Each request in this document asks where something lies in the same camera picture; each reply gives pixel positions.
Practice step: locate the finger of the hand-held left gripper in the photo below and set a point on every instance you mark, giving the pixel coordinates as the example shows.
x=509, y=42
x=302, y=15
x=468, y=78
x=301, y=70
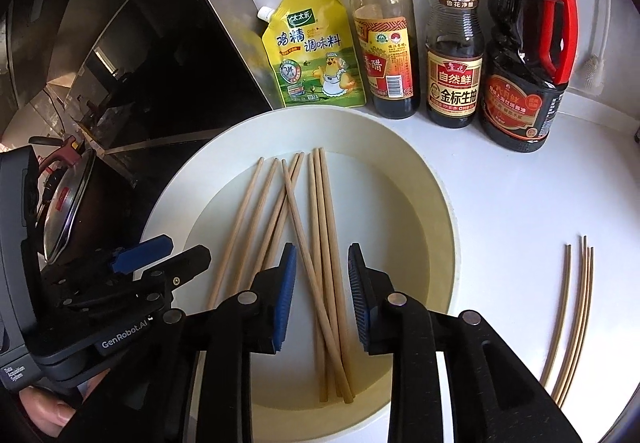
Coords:
x=185, y=265
x=142, y=253

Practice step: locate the yellow seasoning pouch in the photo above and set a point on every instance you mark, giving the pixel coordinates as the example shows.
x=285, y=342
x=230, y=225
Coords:
x=310, y=53

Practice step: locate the white bottle brush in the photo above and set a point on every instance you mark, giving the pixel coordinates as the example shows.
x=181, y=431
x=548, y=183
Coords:
x=592, y=70

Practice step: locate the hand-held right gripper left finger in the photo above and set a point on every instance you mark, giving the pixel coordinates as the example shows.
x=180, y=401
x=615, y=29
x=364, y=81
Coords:
x=285, y=303

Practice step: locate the slim soy sauce bottle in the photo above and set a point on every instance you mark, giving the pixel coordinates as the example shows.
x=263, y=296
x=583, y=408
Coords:
x=452, y=83

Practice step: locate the thin wooden chopstick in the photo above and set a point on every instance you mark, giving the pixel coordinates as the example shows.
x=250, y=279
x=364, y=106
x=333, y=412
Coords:
x=568, y=263
x=591, y=268
x=584, y=248

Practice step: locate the yellow cap vinegar bottle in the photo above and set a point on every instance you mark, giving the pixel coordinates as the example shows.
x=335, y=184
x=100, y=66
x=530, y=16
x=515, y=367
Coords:
x=385, y=68

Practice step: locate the stainless range hood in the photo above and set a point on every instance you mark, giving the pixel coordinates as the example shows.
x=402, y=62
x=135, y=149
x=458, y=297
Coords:
x=150, y=23

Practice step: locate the pile of wooden chopsticks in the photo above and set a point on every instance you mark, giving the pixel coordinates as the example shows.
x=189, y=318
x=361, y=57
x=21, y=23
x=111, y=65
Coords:
x=320, y=223

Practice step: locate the person's left hand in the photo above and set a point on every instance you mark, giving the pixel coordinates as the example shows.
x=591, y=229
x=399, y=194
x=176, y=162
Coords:
x=47, y=408

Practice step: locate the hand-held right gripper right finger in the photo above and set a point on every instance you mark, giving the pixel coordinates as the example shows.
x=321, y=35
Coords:
x=360, y=303

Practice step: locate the white round bowl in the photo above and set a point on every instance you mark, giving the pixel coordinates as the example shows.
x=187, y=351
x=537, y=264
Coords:
x=400, y=203

